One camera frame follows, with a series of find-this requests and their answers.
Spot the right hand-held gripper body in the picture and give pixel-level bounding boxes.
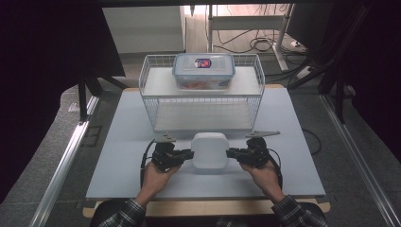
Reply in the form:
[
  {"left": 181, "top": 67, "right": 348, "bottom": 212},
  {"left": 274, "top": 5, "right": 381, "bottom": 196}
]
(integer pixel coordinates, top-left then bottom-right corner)
[{"left": 241, "top": 131, "right": 281, "bottom": 168}]

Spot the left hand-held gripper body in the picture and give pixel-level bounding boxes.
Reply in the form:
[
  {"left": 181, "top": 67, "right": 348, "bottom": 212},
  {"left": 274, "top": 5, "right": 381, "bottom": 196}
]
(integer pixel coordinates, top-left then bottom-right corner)
[{"left": 151, "top": 133, "right": 183, "bottom": 173}]

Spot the white plastic container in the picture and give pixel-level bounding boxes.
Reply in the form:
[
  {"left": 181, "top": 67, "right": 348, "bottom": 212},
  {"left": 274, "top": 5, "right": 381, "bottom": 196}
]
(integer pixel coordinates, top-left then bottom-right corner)
[{"left": 191, "top": 131, "right": 230, "bottom": 170}]

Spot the white wire two-tier rack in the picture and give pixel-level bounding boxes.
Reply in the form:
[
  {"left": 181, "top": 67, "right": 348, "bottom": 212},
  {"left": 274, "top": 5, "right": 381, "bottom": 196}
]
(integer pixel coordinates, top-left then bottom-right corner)
[{"left": 138, "top": 53, "right": 266, "bottom": 133}]

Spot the clear plastic food container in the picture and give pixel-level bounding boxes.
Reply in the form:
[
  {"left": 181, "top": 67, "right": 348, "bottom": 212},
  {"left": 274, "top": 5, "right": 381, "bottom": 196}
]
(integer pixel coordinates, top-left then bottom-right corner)
[{"left": 171, "top": 52, "right": 236, "bottom": 92}]

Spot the person's right hand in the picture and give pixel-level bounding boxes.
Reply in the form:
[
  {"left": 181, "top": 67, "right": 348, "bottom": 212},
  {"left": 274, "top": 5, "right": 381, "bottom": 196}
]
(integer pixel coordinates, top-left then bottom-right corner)
[{"left": 240, "top": 160, "right": 286, "bottom": 204}]

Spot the person's left hand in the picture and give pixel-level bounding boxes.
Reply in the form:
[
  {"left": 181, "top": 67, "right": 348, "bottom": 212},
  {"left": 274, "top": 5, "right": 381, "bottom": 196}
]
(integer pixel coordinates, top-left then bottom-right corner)
[{"left": 135, "top": 162, "right": 183, "bottom": 207}]

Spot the pale blue table board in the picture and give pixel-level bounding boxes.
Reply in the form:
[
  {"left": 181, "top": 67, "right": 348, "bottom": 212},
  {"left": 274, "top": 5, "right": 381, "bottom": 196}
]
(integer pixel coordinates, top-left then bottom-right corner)
[{"left": 85, "top": 87, "right": 326, "bottom": 201}]

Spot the person's left leg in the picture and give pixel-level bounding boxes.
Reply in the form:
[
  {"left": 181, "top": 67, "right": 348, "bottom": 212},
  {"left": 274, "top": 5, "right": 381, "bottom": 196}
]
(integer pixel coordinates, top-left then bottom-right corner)
[{"left": 89, "top": 200, "right": 133, "bottom": 227}]

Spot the person's leg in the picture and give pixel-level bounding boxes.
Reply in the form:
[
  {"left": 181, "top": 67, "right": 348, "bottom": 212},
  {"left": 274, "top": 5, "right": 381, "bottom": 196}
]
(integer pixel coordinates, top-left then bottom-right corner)
[
  {"left": 304, "top": 201, "right": 331, "bottom": 227},
  {"left": 89, "top": 200, "right": 133, "bottom": 227}
]

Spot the person's right leg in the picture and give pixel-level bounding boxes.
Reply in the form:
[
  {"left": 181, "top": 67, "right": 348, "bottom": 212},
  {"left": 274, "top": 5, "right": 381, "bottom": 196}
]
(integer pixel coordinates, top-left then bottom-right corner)
[{"left": 304, "top": 201, "right": 331, "bottom": 227}]

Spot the white power strip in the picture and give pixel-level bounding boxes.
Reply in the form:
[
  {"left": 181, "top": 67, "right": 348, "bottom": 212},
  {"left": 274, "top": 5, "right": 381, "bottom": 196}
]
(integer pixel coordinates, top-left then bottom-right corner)
[{"left": 296, "top": 65, "right": 314, "bottom": 80}]

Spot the black metal stand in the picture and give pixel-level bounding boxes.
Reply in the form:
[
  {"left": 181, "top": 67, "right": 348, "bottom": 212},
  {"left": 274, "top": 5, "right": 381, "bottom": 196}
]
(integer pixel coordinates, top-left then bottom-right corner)
[
  {"left": 287, "top": 6, "right": 375, "bottom": 125},
  {"left": 77, "top": 70, "right": 131, "bottom": 123}
]

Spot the white cabinet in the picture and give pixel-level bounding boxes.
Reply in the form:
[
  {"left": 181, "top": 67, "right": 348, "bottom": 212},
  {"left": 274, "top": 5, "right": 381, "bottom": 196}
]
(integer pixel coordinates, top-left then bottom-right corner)
[{"left": 101, "top": 6, "right": 186, "bottom": 55}]

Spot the black curtain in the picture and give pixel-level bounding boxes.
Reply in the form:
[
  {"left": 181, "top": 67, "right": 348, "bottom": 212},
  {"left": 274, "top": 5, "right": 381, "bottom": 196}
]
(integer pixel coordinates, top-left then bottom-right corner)
[
  {"left": 0, "top": 0, "right": 126, "bottom": 202},
  {"left": 315, "top": 0, "right": 401, "bottom": 165}
]

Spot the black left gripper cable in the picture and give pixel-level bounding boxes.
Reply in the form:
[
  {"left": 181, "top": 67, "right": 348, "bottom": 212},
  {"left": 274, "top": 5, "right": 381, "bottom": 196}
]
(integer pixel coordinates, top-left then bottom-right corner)
[{"left": 140, "top": 138, "right": 158, "bottom": 189}]

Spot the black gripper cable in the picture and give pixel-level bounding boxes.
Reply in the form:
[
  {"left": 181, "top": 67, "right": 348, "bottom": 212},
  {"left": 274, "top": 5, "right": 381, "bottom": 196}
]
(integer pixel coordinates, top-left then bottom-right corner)
[
  {"left": 140, "top": 138, "right": 158, "bottom": 189},
  {"left": 268, "top": 148, "right": 284, "bottom": 191}
]

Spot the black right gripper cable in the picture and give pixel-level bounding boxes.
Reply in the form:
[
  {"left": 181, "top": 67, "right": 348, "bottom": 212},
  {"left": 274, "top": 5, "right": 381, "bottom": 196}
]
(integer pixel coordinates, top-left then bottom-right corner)
[{"left": 268, "top": 148, "right": 284, "bottom": 191}]

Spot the thin black floor cable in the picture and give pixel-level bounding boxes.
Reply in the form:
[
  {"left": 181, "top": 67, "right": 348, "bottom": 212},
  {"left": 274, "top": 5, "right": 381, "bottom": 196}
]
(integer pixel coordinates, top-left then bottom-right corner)
[{"left": 302, "top": 128, "right": 323, "bottom": 156}]

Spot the aluminium floor rail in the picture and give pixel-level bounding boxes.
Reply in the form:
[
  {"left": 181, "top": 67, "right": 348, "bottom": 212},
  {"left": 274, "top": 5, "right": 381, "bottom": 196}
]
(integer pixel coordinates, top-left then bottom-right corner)
[
  {"left": 319, "top": 94, "right": 401, "bottom": 227},
  {"left": 29, "top": 96, "right": 100, "bottom": 227}
]

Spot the tangle of black floor cables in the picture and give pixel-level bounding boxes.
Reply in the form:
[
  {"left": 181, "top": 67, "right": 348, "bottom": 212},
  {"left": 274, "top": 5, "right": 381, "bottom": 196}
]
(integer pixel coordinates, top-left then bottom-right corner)
[{"left": 213, "top": 27, "right": 287, "bottom": 55}]

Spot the white metal desk frame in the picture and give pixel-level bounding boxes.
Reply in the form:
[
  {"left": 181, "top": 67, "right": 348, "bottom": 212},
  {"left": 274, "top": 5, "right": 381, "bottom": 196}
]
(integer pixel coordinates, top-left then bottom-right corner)
[{"left": 206, "top": 3, "right": 296, "bottom": 72}]

